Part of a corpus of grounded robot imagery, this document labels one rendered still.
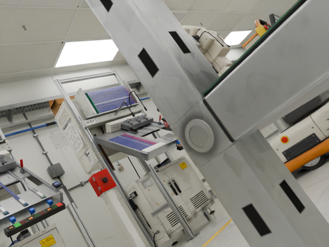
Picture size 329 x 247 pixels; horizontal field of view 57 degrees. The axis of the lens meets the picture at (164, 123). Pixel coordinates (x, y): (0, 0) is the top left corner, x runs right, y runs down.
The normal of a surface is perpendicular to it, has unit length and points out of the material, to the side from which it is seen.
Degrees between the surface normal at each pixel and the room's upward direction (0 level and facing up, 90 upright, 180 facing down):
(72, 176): 90
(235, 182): 90
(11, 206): 47
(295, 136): 90
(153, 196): 90
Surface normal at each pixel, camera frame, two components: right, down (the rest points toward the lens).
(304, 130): -0.57, 0.16
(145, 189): 0.53, -0.53
